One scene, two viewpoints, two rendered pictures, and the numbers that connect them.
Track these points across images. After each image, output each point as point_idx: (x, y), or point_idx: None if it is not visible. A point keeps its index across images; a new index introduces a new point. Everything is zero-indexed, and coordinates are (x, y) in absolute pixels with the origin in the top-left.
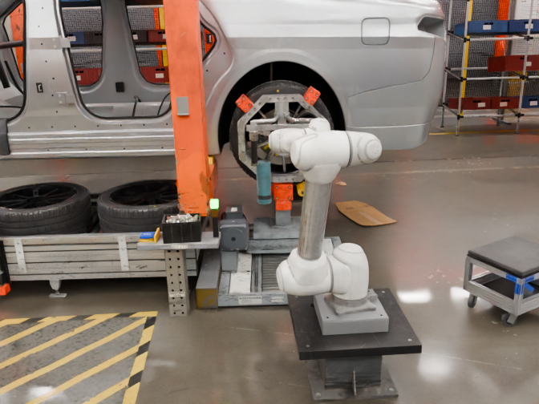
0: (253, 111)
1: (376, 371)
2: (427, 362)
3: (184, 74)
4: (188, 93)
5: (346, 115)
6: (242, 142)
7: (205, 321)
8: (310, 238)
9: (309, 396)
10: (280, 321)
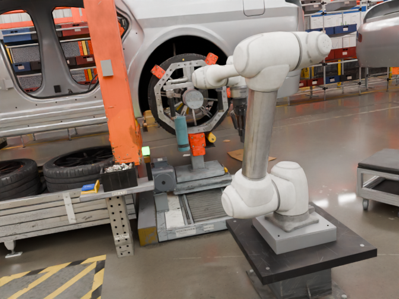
0: (165, 76)
1: (327, 280)
2: (358, 263)
3: (104, 40)
4: (110, 56)
5: None
6: (160, 103)
7: (150, 257)
8: (258, 156)
9: None
10: (215, 245)
